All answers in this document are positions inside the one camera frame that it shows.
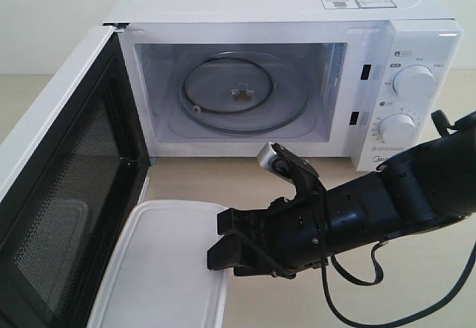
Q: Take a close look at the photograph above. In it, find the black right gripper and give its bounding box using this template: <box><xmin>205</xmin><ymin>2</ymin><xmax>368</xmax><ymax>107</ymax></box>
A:
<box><xmin>207</xmin><ymin>190</ymin><xmax>324</xmax><ymax>279</ymax></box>

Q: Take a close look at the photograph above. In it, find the upper white power knob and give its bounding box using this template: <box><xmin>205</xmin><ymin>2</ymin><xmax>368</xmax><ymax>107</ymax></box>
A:
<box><xmin>393</xmin><ymin>65</ymin><xmax>436</xmax><ymax>100</ymax></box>

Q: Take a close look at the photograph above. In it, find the black camera cable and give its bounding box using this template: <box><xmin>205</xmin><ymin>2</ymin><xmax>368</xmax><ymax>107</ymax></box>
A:
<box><xmin>237</xmin><ymin>231</ymin><xmax>476</xmax><ymax>326</ymax></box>

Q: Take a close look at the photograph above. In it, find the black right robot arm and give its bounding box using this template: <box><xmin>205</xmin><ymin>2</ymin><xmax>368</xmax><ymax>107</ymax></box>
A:
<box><xmin>207</xmin><ymin>110</ymin><xmax>475</xmax><ymax>279</ymax></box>

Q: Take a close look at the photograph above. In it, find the white plastic lidded container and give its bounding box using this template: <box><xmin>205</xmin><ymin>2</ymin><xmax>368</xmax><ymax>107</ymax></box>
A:
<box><xmin>87</xmin><ymin>200</ymin><xmax>228</xmax><ymax>327</ymax></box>

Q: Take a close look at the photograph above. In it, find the white appliance door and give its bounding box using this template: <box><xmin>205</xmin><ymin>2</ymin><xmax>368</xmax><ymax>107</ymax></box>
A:
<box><xmin>1</xmin><ymin>25</ymin><xmax>149</xmax><ymax>327</ymax></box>

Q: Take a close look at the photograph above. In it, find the glass turntable plate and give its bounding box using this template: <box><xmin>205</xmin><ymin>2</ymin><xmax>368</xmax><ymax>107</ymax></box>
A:
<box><xmin>178</xmin><ymin>51</ymin><xmax>310</xmax><ymax>135</ymax></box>

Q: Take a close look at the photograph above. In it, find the lower white timer knob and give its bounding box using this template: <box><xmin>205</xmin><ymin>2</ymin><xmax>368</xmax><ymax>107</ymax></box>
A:
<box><xmin>378</xmin><ymin>113</ymin><xmax>417</xmax><ymax>146</ymax></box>

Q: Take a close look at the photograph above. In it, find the white microwave oven body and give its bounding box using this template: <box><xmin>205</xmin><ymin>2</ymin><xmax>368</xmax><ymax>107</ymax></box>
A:
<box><xmin>105</xmin><ymin>0</ymin><xmax>463</xmax><ymax>171</ymax></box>

